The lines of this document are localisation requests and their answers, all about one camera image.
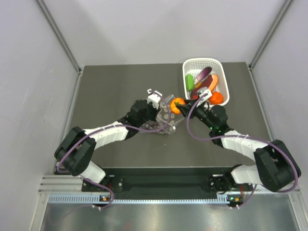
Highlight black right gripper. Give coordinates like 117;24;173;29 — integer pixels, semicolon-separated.
178;97;217;130

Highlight purple fake eggplant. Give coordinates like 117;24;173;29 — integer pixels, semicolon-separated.
194;66;212;85

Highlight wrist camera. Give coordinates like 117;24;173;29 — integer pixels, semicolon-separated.
197;87;212;101
146;89;162;110

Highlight aluminium frame post left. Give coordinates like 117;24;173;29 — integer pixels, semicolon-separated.
34;0;82;73

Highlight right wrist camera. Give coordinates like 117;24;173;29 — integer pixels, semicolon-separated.
197;87;212;101

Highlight clear zip top bag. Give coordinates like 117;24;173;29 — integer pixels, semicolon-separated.
141;94;184;135

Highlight green fake vegetable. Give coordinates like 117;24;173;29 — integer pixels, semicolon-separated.
185;74;194;91

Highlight dark purple fake grapes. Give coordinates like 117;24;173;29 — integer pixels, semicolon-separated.
142;121;166;134

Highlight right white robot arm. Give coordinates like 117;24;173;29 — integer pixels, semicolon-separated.
175;100;301;193

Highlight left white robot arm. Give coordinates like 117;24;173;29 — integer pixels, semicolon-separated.
54;96;160;191

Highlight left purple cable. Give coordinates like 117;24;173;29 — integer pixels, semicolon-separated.
55;90;173;173

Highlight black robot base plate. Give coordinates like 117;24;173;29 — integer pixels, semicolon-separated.
81;165;256;200

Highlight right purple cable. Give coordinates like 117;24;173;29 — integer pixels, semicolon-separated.
185;93;300;193

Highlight orange fake pumpkin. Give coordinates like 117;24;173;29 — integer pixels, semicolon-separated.
208;91;224;105

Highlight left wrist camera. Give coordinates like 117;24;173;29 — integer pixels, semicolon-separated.
146;89;162;110

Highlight aluminium frame post right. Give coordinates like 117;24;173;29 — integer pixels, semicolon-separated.
248;0;294;71

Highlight white perforated plastic basket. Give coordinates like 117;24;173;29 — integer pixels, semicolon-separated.
182;58;230;106

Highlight purple cable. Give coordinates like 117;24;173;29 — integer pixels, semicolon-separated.
185;93;300;193
55;90;173;173

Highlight red yellow fake mango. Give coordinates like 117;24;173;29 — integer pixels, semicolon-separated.
190;91;199;100

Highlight fake papaya half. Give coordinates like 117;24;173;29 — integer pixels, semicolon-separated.
192;74;218;92

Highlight grey slotted cable duct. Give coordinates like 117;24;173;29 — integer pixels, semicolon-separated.
48;193;244;205

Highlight aluminium frame post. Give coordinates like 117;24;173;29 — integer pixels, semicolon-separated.
248;0;294;71
34;0;82;73

